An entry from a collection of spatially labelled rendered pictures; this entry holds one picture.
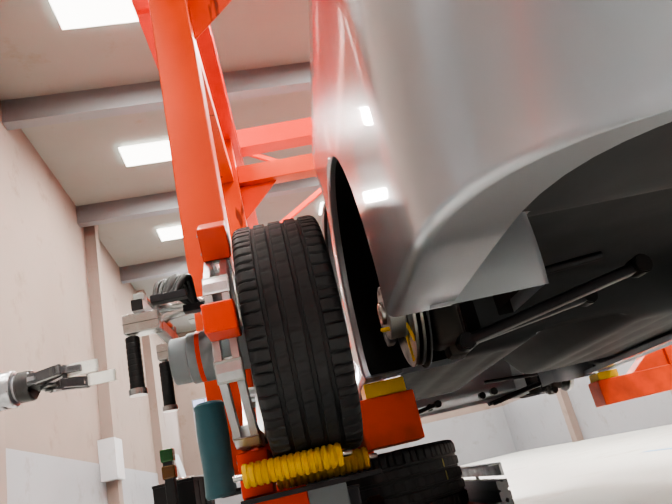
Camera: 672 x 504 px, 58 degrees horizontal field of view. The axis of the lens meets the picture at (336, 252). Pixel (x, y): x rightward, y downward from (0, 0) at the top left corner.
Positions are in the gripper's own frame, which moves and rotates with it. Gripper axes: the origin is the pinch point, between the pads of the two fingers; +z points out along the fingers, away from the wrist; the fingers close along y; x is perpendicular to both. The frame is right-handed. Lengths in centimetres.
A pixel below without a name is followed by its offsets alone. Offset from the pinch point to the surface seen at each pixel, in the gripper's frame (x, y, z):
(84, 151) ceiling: 566, -766, -234
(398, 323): -3, -5, 76
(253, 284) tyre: 9.1, 15.5, 40.9
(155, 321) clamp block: 9.0, 2.6, 14.7
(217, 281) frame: 13.5, 10.1, 32.2
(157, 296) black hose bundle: 14.6, 4.9, 16.4
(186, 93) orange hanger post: 117, -54, 25
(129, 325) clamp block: 9.3, 2.6, 8.3
